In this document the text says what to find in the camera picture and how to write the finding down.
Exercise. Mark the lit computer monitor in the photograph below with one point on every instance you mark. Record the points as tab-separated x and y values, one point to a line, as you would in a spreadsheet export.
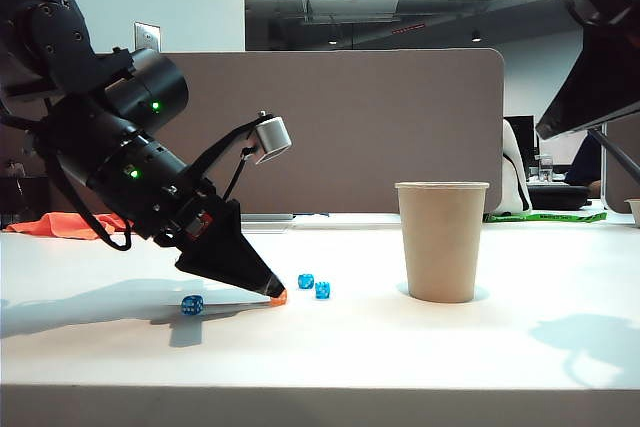
555	152

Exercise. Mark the seated person dark shirt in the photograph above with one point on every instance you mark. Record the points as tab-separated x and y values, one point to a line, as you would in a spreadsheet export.
582	162

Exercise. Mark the clear drinking glass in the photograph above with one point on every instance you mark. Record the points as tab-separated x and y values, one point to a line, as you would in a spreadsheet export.
546	171

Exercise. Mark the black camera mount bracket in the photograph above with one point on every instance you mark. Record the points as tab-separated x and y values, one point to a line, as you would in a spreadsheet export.
220	152

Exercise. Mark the crumpled orange cloth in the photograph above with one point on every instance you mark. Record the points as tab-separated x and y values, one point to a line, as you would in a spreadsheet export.
60	227

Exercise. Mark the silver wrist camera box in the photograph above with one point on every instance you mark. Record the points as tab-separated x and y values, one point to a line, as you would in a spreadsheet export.
272	141

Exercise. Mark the brown paper cup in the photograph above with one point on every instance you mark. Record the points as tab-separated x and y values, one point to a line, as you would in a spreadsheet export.
440	247

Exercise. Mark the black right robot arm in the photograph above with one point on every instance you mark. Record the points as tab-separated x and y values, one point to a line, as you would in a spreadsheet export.
595	87

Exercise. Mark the narrow brown desk partition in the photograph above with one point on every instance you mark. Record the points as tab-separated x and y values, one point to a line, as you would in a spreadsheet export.
620	192

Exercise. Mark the metal wall plate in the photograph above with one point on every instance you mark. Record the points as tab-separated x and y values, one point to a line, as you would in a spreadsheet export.
148	34

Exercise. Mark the translucent orange die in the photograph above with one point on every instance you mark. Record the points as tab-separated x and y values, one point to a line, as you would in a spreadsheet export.
279	300

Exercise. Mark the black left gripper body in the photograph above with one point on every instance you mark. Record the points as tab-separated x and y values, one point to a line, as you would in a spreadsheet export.
185	212

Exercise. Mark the translucent blue die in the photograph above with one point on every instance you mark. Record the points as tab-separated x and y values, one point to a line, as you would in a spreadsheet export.
305	281
192	305
323	290

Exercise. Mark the black slanted pole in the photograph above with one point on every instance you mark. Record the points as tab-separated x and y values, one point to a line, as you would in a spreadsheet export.
620	157

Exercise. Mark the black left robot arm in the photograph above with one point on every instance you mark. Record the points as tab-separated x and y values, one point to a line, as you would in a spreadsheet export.
60	37

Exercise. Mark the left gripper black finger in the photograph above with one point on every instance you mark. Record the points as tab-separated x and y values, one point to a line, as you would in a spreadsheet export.
230	257

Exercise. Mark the dark computer monitor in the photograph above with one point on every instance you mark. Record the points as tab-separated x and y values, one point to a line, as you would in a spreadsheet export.
522	137

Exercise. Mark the beige paper bowl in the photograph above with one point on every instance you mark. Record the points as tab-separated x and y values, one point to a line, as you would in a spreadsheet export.
635	212

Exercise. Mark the wide brown desk partition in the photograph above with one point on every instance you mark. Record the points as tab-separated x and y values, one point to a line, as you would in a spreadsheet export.
375	132

